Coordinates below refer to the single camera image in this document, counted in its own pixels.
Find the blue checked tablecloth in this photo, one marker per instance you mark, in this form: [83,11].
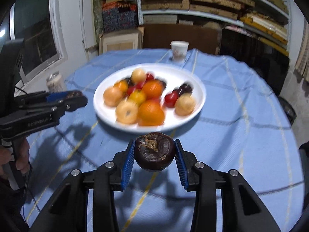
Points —
[241,126]

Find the window with metal frame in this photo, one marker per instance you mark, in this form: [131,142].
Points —
[38,23]

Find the framed picture leaning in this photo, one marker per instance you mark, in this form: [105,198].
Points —
[121,40]

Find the small red tomato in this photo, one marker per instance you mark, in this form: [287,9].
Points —
[149,76]

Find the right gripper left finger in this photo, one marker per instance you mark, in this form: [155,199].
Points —
[112,176]

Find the beige patterned curtain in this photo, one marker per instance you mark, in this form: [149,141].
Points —
[301,64]

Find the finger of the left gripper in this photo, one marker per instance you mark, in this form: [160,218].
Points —
[72,98]
[53,106]

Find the small yellow green tomato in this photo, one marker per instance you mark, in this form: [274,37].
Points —
[122,86]

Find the white oval plate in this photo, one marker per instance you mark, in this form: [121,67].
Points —
[171,77]

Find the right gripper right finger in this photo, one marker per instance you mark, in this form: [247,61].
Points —
[196,176]

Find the small orange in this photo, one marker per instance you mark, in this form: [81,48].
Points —
[153,89]

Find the dark brown chair back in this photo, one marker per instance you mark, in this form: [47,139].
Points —
[159,36]

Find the large orange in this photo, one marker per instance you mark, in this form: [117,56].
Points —
[150,113]

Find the white drink can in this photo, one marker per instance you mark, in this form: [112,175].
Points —
[55,82]

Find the striped pepino melon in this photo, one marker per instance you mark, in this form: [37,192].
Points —
[185,105]

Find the dark mangosteen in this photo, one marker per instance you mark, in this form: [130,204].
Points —
[154,151]
[129,81]

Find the stacked patterned fabric boxes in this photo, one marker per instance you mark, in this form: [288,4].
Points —
[119,16]

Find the yellow orange tomato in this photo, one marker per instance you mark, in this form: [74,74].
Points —
[138,97]

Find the white paper cup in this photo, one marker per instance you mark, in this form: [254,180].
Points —
[179,50]

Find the metal storage shelf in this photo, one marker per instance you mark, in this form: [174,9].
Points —
[267,20]

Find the dark purple plum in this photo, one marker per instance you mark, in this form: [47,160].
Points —
[185,88]

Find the pale yellow pear fruit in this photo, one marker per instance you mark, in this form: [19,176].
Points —
[112,96]
[138,75]

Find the large pale yellow round fruit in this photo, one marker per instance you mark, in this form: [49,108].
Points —
[127,112]

